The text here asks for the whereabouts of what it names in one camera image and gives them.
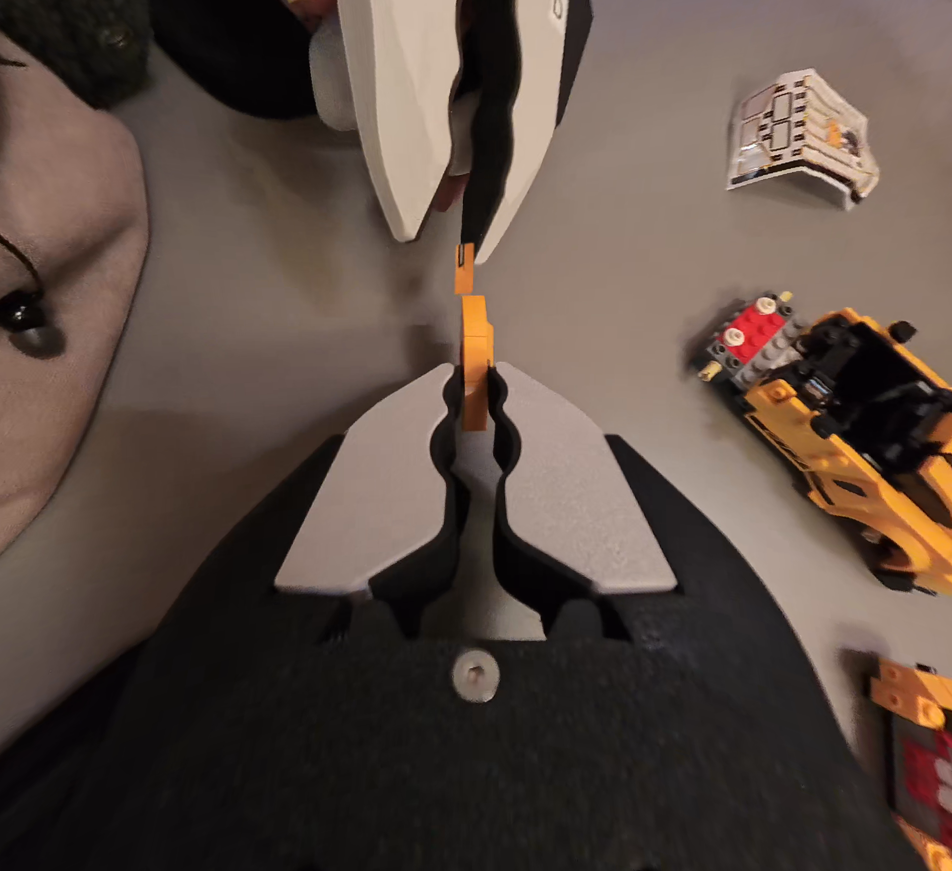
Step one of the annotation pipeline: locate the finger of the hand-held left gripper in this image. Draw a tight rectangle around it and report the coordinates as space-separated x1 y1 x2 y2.
475 0 571 267
337 0 486 244

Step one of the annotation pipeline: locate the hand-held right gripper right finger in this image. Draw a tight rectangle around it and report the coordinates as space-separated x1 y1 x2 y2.
483 362 678 639

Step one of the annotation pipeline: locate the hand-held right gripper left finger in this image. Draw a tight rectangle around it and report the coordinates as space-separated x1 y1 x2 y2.
275 363 473 639

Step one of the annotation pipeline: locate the orange white red lego subassembly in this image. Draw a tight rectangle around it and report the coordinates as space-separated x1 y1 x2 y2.
459 294 496 434

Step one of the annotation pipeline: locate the lego sticker sheet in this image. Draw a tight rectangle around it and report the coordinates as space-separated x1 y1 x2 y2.
726 67 882 212

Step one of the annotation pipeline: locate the yellow lego car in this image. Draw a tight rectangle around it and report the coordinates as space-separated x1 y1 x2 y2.
690 290 952 595

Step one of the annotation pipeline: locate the person's left forearm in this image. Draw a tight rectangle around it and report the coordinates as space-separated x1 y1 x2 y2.
137 0 351 121

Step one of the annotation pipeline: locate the black orange lego bumper assembly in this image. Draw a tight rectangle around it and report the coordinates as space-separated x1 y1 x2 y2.
865 657 952 871

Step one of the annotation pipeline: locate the beige shirt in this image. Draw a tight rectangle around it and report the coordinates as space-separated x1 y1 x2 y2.
0 52 151 554

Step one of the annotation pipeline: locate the dark wired earphone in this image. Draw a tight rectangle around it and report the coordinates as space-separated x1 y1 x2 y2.
0 233 68 360

